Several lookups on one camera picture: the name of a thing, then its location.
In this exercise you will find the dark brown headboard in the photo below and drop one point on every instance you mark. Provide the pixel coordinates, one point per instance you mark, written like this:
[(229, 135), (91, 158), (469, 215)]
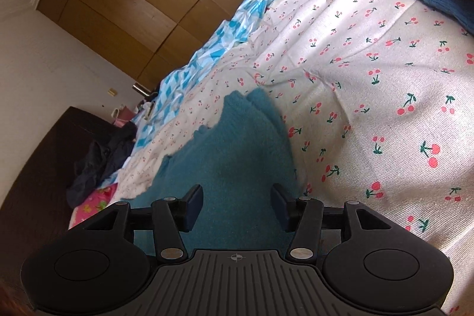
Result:
[(40, 168)]

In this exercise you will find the silver bottle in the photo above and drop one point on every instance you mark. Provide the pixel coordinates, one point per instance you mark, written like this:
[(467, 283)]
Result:
[(142, 89)]

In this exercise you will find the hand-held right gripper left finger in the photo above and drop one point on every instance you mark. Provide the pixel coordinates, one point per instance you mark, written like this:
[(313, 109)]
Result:
[(193, 206)]

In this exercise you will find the white cherry print blanket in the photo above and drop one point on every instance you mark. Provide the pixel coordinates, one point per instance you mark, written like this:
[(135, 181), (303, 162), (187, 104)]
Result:
[(370, 97)]

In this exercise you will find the blue sweater with white flowers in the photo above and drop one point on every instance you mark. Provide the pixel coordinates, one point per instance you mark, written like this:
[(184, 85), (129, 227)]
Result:
[(237, 153)]

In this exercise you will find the dark blue knit garment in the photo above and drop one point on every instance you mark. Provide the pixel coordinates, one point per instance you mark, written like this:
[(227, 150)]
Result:
[(444, 1)]

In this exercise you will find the dark navy clothes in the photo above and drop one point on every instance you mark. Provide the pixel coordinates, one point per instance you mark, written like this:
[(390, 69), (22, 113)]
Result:
[(100, 160)]

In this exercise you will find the pink bag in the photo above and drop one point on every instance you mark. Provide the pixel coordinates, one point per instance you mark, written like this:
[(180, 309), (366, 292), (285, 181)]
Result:
[(124, 118)]

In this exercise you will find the blue white geometric quilt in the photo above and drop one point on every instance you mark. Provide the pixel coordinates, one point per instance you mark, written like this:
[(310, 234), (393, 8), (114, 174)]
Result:
[(207, 57)]

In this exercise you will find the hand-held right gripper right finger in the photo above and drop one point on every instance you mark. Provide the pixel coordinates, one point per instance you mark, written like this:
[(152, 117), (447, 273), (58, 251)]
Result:
[(280, 206)]

